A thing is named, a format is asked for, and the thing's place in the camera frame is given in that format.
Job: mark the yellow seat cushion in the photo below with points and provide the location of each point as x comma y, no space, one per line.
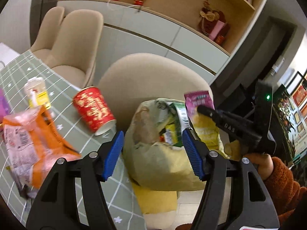
153,202

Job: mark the red paper cup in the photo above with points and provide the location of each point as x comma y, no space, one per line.
93,109

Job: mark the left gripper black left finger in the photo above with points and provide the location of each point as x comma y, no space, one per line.
71,195

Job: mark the beige chair near bin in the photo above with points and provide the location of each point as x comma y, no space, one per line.
141,77

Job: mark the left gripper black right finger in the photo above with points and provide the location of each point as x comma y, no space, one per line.
235,196

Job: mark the beige chair middle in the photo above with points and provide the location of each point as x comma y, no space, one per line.
74,52

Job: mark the orange clear snack bag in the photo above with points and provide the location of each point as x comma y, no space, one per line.
33,146

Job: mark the green snack bag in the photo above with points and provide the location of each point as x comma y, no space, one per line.
180,122

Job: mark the beige chair far left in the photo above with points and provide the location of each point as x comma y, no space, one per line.
47,33

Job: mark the pink yellow snack wrapper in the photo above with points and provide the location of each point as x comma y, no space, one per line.
203,125

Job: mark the red gift bag decoration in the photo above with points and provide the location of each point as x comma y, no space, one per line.
213,24

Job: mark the yellow bagged trash bin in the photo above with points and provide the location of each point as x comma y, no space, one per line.
151,162

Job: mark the white yellow toy holder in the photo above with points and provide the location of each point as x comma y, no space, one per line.
36,93

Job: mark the right forearm orange sleeve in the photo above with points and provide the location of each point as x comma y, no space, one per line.
284,191

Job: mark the pink tin box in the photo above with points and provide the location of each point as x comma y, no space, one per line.
4,106

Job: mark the right hand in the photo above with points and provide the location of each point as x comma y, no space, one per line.
264,164

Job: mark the white wood sideboard cabinet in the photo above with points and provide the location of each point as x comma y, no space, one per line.
169,28

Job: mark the green checked tablecloth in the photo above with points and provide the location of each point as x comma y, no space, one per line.
118,192

